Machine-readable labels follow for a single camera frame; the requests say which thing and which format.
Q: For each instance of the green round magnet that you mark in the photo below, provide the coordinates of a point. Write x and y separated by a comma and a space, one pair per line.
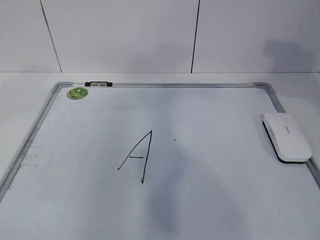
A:
77, 93

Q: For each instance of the white magnetic whiteboard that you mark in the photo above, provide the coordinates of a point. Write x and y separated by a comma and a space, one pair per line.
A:
157, 162

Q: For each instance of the black whiteboard hanger clip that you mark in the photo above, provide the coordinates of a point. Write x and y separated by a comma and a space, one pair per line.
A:
98, 84

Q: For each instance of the white whiteboard eraser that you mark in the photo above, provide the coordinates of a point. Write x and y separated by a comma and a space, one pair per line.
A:
288, 141

